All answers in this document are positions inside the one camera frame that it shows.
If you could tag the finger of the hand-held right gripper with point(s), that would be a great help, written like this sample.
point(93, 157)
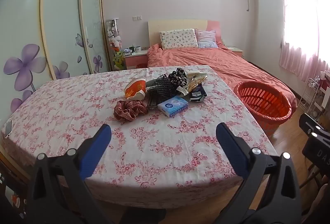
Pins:
point(306, 121)

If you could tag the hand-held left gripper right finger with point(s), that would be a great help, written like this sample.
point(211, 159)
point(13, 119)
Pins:
point(232, 151)

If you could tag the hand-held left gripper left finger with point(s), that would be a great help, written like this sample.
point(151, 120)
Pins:
point(95, 149)

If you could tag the orange plastic basket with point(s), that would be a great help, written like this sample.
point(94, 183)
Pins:
point(260, 115)

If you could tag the black floral scrunchie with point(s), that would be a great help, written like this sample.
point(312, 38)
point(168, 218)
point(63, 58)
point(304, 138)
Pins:
point(178, 77)

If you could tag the red plaid scrunchie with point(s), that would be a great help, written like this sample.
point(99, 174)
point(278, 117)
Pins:
point(129, 110)

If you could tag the pink floral tablecloth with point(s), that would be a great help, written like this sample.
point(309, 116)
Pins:
point(167, 162)

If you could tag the dark blue packet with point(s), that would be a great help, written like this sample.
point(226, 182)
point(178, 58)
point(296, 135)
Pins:
point(197, 94)

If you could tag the orange instant noodle cup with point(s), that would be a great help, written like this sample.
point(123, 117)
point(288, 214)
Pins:
point(134, 88)

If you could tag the blue tissue pack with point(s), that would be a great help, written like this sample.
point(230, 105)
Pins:
point(172, 106)

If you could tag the gold snack wrapper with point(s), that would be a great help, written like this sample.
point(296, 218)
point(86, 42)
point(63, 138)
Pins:
point(196, 79)

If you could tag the pink curtain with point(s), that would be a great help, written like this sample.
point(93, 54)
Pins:
point(296, 33)

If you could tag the white smartphone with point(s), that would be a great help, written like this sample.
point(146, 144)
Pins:
point(8, 128)

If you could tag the black mesh bag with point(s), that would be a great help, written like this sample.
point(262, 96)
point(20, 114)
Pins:
point(159, 85)

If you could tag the small red basket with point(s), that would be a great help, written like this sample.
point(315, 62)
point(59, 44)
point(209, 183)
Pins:
point(141, 65)

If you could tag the orange duvet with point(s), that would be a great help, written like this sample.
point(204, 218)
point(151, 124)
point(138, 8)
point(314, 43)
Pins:
point(206, 59)

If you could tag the pink and white nightstand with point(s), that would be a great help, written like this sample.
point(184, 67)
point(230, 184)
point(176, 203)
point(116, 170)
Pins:
point(135, 59)

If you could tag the pink nightstand with book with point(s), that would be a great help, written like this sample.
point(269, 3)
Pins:
point(236, 50)

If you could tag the green mug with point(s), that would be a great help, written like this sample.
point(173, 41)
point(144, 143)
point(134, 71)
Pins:
point(132, 48)

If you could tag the clear tube of plush toys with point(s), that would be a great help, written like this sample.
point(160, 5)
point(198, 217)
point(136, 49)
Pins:
point(114, 38)

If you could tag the striped pink pillow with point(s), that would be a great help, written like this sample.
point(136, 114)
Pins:
point(206, 39)

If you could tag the floral pillow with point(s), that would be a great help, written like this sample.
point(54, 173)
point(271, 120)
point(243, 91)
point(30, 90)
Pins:
point(178, 38)

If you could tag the wardrobe with purple flowers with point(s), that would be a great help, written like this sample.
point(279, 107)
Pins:
point(61, 20)

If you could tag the beige and pink headboard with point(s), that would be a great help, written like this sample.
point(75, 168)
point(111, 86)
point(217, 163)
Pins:
point(175, 24)

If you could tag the white wall socket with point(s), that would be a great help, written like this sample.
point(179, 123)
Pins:
point(137, 18)

